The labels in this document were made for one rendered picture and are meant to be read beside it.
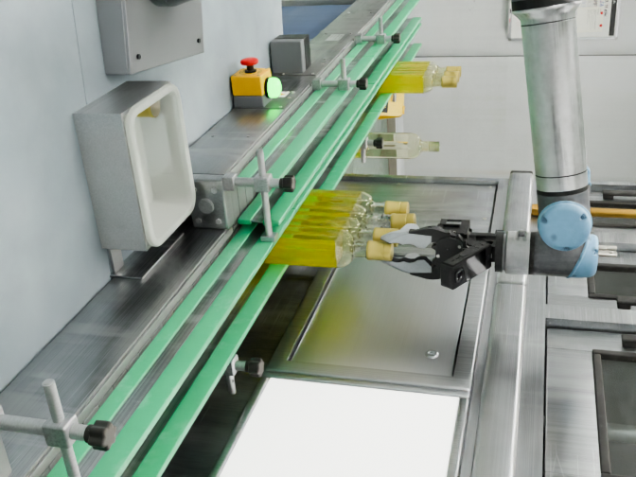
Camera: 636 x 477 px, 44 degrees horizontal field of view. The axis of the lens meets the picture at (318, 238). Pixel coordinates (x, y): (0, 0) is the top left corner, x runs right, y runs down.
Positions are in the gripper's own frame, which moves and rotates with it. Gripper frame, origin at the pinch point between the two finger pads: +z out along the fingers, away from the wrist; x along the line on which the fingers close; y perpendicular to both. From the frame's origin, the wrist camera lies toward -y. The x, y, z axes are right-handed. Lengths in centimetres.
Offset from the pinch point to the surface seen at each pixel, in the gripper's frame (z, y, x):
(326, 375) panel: 6.7, -21.2, -12.6
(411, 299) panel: -3.2, 5.2, -12.7
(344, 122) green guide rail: 20, 52, 7
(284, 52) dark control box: 36, 61, 22
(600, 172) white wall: -82, 595, -213
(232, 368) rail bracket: 18.7, -30.9, -5.9
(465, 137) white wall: 41, 595, -181
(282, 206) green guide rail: 20.1, 3.4, 6.2
